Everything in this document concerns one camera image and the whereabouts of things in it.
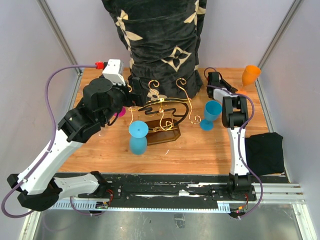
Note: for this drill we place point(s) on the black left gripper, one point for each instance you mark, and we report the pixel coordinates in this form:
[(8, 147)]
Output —
[(139, 97)]

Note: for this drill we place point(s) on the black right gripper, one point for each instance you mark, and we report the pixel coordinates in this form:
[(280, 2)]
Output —
[(228, 87)]

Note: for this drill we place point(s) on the magenta wine glass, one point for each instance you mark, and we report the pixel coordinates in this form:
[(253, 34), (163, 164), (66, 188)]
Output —
[(121, 113)]

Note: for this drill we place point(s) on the blue wine glass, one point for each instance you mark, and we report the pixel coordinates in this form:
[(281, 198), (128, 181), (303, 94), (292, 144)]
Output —
[(212, 110), (138, 131)]

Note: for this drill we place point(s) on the orange wine glass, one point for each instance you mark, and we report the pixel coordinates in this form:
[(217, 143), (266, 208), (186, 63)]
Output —
[(249, 76)]

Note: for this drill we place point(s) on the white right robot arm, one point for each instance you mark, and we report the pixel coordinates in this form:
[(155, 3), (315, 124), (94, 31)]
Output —
[(234, 117)]

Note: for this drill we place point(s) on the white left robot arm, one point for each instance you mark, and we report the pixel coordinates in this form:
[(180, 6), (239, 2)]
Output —
[(102, 101)]

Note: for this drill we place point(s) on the blue wine glass front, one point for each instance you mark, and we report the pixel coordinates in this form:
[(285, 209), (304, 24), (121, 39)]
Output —
[(138, 131)]

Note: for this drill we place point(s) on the black floral plush blanket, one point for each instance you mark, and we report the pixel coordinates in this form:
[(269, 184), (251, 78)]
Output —
[(163, 38)]

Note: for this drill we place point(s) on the black cloth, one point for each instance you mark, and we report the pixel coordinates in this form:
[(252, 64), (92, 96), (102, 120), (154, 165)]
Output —
[(264, 153)]

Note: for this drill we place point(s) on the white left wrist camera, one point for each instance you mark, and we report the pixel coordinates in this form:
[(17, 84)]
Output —
[(112, 72)]

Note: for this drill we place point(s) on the gold wire wine glass rack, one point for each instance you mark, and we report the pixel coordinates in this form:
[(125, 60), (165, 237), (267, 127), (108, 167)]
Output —
[(170, 112)]

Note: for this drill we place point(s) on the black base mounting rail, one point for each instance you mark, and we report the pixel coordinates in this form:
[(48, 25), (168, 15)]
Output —
[(174, 191)]

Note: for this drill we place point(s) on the aluminium frame post right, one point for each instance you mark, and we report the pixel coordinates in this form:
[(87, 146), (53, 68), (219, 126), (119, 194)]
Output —
[(293, 9)]

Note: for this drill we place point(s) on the aluminium frame post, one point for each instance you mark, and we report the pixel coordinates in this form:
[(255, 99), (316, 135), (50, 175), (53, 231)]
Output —
[(293, 9), (43, 4)]

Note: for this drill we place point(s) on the aluminium frame post left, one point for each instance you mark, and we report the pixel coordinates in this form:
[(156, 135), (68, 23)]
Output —
[(43, 4)]

